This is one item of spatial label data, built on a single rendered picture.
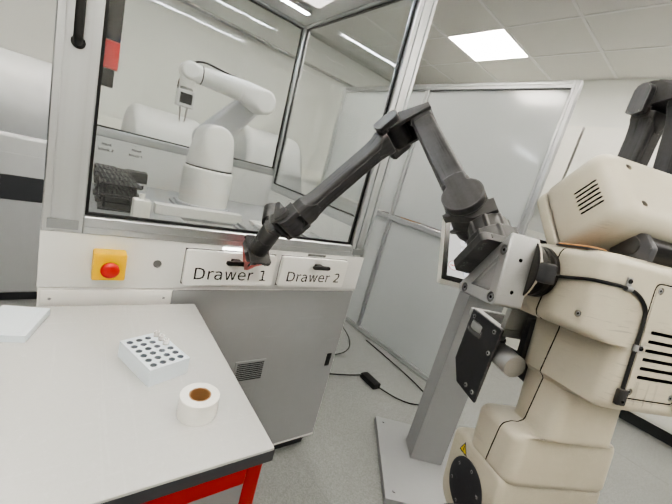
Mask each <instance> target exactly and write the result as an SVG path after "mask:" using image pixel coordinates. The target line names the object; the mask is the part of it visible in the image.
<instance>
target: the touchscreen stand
mask: <svg viewBox="0 0 672 504"><path fill-rule="evenodd" d="M471 307H474V308H479V309H484V310H489V311H494V312H499V313H502V310H503V308H504V307H501V306H496V305H491V304H489V303H487V302H484V301H482V300H480V299H478V298H475V297H473V296H471V295H468V294H466V293H464V292H462V291H460V292H459V294H458V297H457V300H456V303H455V305H454V308H453V311H452V314H451V317H450V319H449V322H448V325H447V328H446V330H445V333H444V336H443V339H442V341H441V344H440V347H439V350H438V353H437V355H436V358H435V361H434V364H433V366H432V369H431V372H430V375H429V377H428V380H427V383H426V386H425V389H424V391H423V394H422V397H421V400H420V402H419V405H418V408H417V411H416V414H415V416H414V419H413V422H412V425H410V424H406V423H402V422H398V421H394V420H390V419H386V418H382V417H379V416H376V417H375V420H374V422H375V431H376V440H377V449H378V458H379V467H380V476H381V485H382V494H383V503H384V504H444V503H447V502H446V499H445V496H444V492H443V475H444V471H445V468H446V464H447V460H448V457H449V453H450V450H451V446H452V442H453V439H454V436H453V434H454V432H455V429H456V427H457V424H458V422H459V419H460V417H461V414H462V412H463V409H464V407H465V404H466V402H467V399H468V395H467V394H466V393H465V391H464V390H463V389H462V388H461V386H460V385H459V384H458V383H457V381H456V359H455V357H456V354H457V352H458V349H459V346H460V344H461V341H462V338H463V336H464V333H465V330H466V328H467V325H468V322H469V320H470V317H471V315H470V314H469V312H470V309H471Z"/></svg>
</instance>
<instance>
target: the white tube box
mask: <svg viewBox="0 0 672 504"><path fill-rule="evenodd" d="M118 357H119V358H120V359H121V360H122V361H123V362H124V363H125V364H126V365H127V367H128V368H129V369H130V370H131V371H132V372H133V373H134V374H135V375H136V376H137V377H138V378H139V379H140V380H141V381H142V382H143V383H144V384H145V385H146V386H147V387H151V386H153V385H156V384H159V383H161V382H164V381H167V380H169V379H172V378H175V377H178V376H180V375H183V374H186V373H187V371H188V366H189V360H190V357H189V356H188V355H186V354H185V353H184V352H183V351H182V350H180V349H179V348H178V347H177V346H176V345H174V344H173V343H172V342H171V341H170V340H169V344H168V345H163V341H158V337H154V333H151V334H146V335H142V336H138V337H134V338H130V339H126V340H121V341H120V344H119V351H118Z"/></svg>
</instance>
